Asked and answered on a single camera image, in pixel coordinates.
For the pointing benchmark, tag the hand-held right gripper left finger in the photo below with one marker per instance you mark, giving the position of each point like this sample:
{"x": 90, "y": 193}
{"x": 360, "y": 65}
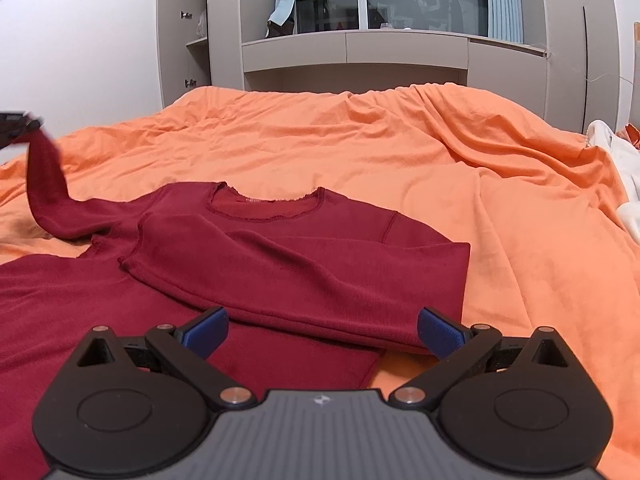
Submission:
{"x": 207, "y": 330}

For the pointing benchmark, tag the light blue pleated blind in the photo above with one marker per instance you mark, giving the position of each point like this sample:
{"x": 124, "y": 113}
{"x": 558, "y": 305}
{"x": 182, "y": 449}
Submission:
{"x": 504, "y": 0}

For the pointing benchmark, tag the orange bed sheet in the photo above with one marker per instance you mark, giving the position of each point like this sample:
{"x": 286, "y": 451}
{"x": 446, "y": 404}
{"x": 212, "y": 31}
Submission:
{"x": 350, "y": 145}

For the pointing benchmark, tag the dark red long-sleeve shirt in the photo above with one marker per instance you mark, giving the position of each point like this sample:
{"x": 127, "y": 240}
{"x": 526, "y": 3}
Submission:
{"x": 280, "y": 270}

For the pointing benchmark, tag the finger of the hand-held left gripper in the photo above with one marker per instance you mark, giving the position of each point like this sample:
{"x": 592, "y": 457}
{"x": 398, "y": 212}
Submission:
{"x": 17, "y": 124}

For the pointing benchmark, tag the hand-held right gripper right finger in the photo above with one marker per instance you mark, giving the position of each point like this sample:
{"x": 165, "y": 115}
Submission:
{"x": 439, "y": 332}

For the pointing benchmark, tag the small orange cloth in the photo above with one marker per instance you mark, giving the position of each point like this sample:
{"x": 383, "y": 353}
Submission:
{"x": 631, "y": 135}

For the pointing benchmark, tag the grey built-in wardrobe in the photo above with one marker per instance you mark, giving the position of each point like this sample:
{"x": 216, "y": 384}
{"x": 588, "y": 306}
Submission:
{"x": 400, "y": 55}

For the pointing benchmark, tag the cream crumpled cloth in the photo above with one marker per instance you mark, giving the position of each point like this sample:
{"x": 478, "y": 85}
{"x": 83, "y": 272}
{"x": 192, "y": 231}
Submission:
{"x": 622, "y": 175}

